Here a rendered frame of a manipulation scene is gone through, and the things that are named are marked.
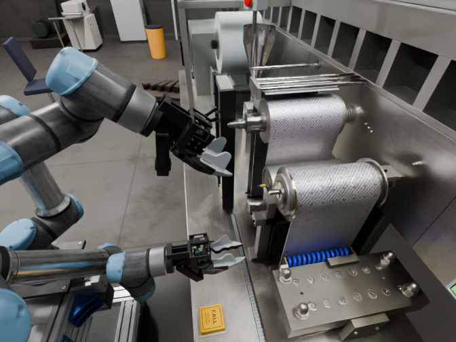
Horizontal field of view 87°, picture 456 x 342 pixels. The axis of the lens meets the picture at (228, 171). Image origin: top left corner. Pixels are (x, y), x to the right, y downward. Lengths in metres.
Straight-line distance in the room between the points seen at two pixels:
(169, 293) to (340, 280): 1.32
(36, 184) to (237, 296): 0.75
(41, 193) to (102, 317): 0.95
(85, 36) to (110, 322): 6.92
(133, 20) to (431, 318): 8.18
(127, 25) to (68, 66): 7.87
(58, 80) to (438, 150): 0.77
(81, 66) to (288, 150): 0.61
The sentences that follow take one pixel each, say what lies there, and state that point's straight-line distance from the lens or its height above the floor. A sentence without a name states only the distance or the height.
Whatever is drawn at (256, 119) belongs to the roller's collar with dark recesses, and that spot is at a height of 1.36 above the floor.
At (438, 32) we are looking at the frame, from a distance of 0.77.
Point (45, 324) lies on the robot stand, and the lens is 1.25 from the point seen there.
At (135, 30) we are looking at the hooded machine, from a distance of 8.28.
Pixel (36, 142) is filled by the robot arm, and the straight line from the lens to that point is 0.48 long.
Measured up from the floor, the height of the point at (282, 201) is 1.26.
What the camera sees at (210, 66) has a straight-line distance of 1.48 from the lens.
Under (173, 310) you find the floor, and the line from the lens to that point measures 1.87.
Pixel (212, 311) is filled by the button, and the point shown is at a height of 0.92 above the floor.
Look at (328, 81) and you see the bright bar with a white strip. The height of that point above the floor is 1.45.
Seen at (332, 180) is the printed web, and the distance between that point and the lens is 0.68.
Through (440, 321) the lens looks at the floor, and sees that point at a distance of 2.26.
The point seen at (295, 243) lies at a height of 1.10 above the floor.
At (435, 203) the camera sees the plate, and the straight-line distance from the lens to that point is 0.77.
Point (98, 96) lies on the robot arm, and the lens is 0.44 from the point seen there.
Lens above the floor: 1.73
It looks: 40 degrees down
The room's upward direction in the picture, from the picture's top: straight up
